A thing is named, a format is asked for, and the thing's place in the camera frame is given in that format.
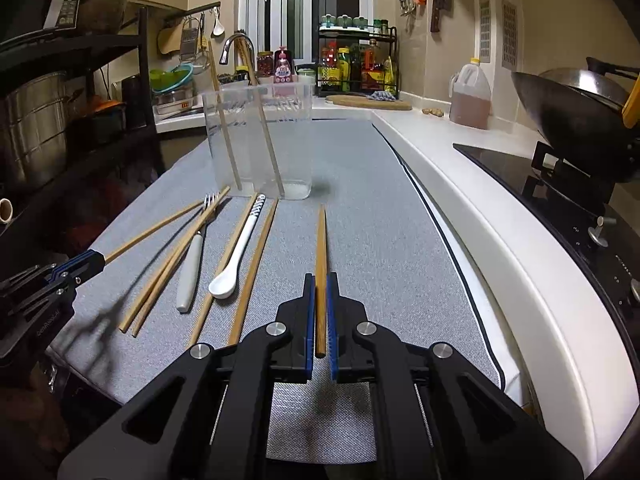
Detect white handled fork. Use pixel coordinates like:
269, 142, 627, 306
176, 212, 215, 314

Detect white patterned ceramic spoon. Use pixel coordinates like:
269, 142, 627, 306
208, 194, 266, 300

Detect chrome kitchen faucet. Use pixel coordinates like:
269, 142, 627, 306
219, 30, 258, 86

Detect hanging kitchen knife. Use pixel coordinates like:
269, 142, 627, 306
431, 0, 451, 34

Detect black shelf rack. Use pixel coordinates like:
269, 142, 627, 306
1, 6, 150, 186

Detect grey table mat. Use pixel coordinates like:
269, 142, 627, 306
51, 119, 504, 465

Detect large steel pot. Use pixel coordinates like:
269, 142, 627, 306
1, 72, 68, 188

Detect green colander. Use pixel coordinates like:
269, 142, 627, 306
149, 63, 194, 94

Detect hanging metal grater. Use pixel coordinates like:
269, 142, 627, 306
179, 15, 201, 63

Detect dark bowl on shelf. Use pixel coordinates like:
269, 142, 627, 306
77, 0, 128, 34

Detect clear plastic container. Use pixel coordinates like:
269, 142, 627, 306
203, 82, 312, 200

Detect black gas stove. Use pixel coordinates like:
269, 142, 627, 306
451, 140, 640, 321

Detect red jar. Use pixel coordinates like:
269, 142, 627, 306
256, 51, 273, 78

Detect hanging white ladle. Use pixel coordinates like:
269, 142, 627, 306
210, 6, 226, 38

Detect pink dish soap bottle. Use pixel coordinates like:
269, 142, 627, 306
273, 46, 295, 96

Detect white jar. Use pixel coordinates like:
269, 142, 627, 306
297, 67, 317, 86

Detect ginger pieces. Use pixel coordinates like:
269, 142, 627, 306
422, 107, 444, 117

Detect round wooden cutting board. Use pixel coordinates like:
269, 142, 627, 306
326, 94, 412, 112

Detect plastic oil jug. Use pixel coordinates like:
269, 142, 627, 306
449, 58, 491, 130

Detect blue checked cloth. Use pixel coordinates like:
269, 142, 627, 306
368, 90, 397, 102

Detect black wok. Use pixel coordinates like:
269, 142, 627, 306
511, 72, 639, 183

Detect black spice rack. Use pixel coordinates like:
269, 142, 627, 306
316, 14, 399, 100

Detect steel wok lid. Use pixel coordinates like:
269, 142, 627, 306
539, 56, 639, 110

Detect yellow handled spatula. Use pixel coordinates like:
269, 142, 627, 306
622, 76, 640, 129

